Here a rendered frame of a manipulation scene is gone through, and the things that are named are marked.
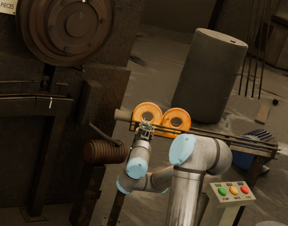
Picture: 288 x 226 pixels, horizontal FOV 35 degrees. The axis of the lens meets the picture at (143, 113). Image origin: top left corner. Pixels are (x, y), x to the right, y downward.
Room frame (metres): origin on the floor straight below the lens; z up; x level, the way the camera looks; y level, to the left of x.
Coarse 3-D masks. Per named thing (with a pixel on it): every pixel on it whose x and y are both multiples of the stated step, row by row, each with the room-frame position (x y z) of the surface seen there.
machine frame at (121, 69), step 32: (128, 0) 2.45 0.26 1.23; (0, 32) 2.07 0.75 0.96; (128, 32) 2.49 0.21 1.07; (0, 64) 2.04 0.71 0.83; (32, 64) 2.13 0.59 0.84; (96, 64) 2.38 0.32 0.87; (0, 96) 2.05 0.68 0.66; (0, 128) 2.07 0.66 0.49; (32, 128) 2.17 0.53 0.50; (64, 128) 2.29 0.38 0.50; (0, 160) 2.09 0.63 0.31; (32, 160) 2.20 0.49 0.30; (64, 160) 2.32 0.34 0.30; (0, 192) 2.12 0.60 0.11; (64, 192) 2.35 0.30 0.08
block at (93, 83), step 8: (88, 80) 2.29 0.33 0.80; (88, 88) 2.24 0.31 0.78; (96, 88) 2.24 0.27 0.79; (80, 96) 2.29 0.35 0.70; (88, 96) 2.23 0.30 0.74; (96, 96) 2.25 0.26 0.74; (80, 104) 2.27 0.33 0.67; (88, 104) 2.23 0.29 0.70; (96, 104) 2.26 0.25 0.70; (80, 112) 2.25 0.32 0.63; (88, 112) 2.24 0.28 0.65; (96, 112) 2.27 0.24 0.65; (80, 120) 2.24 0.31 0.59
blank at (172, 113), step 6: (174, 108) 2.31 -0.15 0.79; (180, 108) 2.32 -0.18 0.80; (168, 114) 2.29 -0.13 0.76; (174, 114) 2.29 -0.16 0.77; (180, 114) 2.29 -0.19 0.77; (186, 114) 2.29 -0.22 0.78; (162, 120) 2.29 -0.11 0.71; (168, 120) 2.29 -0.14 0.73; (186, 120) 2.29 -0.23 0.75; (168, 126) 2.29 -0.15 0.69; (180, 126) 2.31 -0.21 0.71; (186, 126) 2.29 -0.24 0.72; (180, 132) 2.29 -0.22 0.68
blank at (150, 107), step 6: (144, 102) 2.31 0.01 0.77; (150, 102) 2.31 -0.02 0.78; (138, 108) 2.28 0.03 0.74; (144, 108) 2.28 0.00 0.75; (150, 108) 2.29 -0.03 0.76; (156, 108) 2.29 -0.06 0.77; (138, 114) 2.28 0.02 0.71; (156, 114) 2.29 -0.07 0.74; (138, 120) 2.28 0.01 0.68; (156, 120) 2.29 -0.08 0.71
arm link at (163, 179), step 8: (224, 144) 1.55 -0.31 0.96; (224, 152) 1.52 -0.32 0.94; (224, 160) 1.51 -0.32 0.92; (168, 168) 1.82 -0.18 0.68; (216, 168) 1.51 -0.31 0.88; (224, 168) 1.53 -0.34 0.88; (152, 176) 1.90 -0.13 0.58; (160, 176) 1.84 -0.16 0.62; (168, 176) 1.79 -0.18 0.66; (152, 184) 1.89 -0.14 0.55; (160, 184) 1.84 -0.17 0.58; (168, 184) 1.81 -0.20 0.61; (160, 192) 1.93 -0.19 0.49
